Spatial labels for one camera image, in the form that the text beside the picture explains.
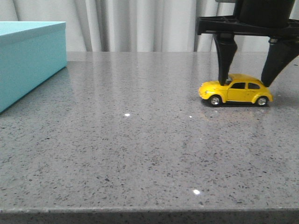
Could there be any grey curtain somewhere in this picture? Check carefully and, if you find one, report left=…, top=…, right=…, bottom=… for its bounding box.
left=0, top=0, right=299, bottom=53

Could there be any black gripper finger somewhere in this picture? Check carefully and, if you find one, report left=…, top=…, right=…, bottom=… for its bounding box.
left=213, top=33, right=237, bottom=86
left=261, top=37, right=299, bottom=87

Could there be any light blue box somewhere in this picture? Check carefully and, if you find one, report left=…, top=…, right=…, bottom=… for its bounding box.
left=0, top=21, right=67, bottom=111

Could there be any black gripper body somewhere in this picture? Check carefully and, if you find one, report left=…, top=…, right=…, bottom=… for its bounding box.
left=196, top=0, right=299, bottom=37

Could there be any yellow toy beetle car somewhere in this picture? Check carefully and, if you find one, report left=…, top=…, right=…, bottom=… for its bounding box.
left=198, top=74, right=273, bottom=106

